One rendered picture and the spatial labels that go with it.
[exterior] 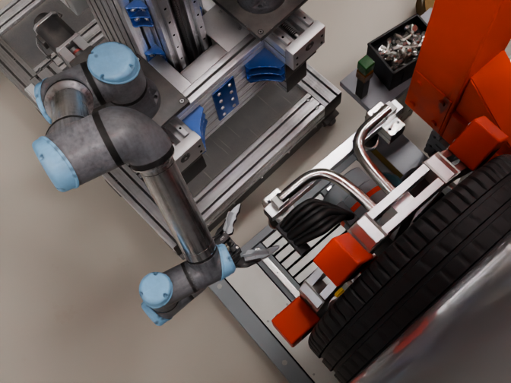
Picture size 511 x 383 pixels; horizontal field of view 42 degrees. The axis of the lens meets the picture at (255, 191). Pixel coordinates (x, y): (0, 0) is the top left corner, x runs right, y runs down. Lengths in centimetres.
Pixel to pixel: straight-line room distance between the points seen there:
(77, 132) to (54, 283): 142
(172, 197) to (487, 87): 92
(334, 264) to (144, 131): 45
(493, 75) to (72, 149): 112
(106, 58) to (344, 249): 77
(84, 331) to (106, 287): 18
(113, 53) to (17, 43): 122
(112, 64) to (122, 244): 109
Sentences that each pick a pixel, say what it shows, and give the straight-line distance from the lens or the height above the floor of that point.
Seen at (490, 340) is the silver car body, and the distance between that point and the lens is 72.
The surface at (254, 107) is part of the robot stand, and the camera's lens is 250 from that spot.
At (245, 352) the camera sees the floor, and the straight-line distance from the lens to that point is 245.
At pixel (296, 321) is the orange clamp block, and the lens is 156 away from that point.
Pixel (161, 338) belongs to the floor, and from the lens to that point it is 250.
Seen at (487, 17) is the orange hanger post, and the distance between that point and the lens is 161.
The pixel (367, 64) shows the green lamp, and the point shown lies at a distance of 206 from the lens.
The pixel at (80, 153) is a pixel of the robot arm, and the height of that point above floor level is 131.
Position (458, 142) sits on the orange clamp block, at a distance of 150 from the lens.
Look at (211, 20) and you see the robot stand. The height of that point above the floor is 73.
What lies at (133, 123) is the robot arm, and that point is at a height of 130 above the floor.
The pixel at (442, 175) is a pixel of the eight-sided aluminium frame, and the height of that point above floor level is 112.
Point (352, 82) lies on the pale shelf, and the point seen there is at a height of 45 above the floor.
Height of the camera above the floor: 242
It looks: 70 degrees down
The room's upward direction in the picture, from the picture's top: 12 degrees counter-clockwise
